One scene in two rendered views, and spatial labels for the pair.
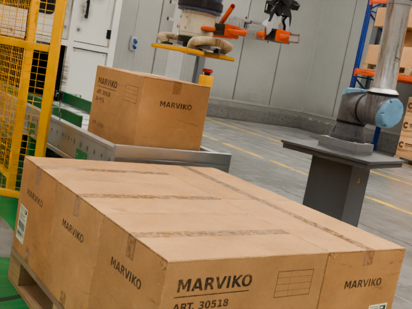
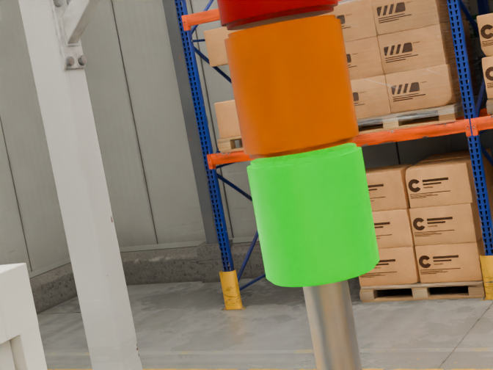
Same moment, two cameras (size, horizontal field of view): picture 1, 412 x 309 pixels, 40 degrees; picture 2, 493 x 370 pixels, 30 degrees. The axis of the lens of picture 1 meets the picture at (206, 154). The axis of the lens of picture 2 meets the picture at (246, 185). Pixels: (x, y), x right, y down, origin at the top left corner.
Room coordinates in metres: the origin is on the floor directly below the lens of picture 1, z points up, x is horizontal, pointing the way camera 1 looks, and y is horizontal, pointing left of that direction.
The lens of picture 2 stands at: (3.33, 1.44, 2.25)
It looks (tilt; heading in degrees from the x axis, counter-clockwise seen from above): 6 degrees down; 332
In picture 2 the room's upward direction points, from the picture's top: 10 degrees counter-clockwise
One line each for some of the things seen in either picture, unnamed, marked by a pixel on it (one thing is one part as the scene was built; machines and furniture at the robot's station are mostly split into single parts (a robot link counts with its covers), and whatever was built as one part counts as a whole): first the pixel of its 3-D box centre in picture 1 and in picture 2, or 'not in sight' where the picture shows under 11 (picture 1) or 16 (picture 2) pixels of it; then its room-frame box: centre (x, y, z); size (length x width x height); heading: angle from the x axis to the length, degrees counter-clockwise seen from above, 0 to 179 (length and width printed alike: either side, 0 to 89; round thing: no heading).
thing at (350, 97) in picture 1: (355, 105); not in sight; (3.01, -0.72, 0.99); 0.17 x 0.15 x 0.18; 32
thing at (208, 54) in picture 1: (207, 52); not in sight; (2.99, 0.09, 1.12); 0.34 x 0.10 x 0.05; 38
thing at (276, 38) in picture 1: (276, 35); not in sight; (2.45, -0.20, 1.22); 0.08 x 0.07 x 0.05; 38
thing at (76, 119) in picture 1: (31, 101); not in sight; (3.97, 1.26, 0.60); 1.60 x 0.10 x 0.09; 36
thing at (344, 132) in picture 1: (348, 130); not in sight; (3.02, -0.72, 0.86); 0.19 x 0.19 x 0.10
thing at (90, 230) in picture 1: (190, 247); not in sight; (2.17, 0.00, 0.34); 1.20 x 1.00 x 0.40; 36
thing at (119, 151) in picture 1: (175, 155); not in sight; (2.90, 0.15, 0.58); 0.70 x 0.03 x 0.06; 126
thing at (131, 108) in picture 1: (146, 111); not in sight; (3.18, 0.37, 0.75); 0.60 x 0.40 x 0.40; 35
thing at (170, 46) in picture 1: (177, 45); not in sight; (2.88, 0.24, 1.12); 0.34 x 0.10 x 0.05; 38
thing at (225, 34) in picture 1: (226, 30); not in sight; (2.74, 0.01, 1.23); 0.10 x 0.08 x 0.06; 128
